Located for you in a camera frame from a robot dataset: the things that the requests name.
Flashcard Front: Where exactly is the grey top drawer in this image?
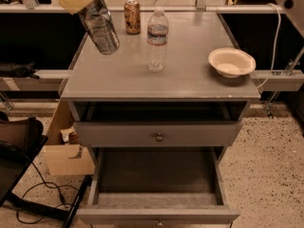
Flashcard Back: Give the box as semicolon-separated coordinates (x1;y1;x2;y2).
74;121;242;147

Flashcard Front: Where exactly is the black floor cable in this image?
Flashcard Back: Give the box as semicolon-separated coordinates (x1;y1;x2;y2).
15;161;80;225

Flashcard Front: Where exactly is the clear plastic water bottle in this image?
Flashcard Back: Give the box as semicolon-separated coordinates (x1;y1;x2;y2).
146;7;169;72

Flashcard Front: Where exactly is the brown bag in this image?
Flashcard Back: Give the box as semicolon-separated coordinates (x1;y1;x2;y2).
0;111;44;152

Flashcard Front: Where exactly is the grey drawer cabinet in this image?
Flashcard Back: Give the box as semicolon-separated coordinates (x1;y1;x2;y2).
61;10;261;228

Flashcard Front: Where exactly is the cardboard box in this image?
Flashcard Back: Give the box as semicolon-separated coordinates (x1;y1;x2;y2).
45;102;95;176

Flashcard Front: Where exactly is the white hanging cable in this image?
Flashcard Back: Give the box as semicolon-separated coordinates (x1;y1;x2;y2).
256;2;282;89

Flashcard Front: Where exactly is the brown gold soda can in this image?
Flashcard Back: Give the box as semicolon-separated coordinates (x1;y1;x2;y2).
124;0;141;34

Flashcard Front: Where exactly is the silver redbull can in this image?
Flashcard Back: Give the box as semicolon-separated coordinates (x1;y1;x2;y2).
78;0;120;55

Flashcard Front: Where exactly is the open grey middle drawer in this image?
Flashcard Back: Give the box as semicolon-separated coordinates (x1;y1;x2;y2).
77;147;239;227

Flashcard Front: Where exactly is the white paper bowl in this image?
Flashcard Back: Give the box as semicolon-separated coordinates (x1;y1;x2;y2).
208;47;256;78

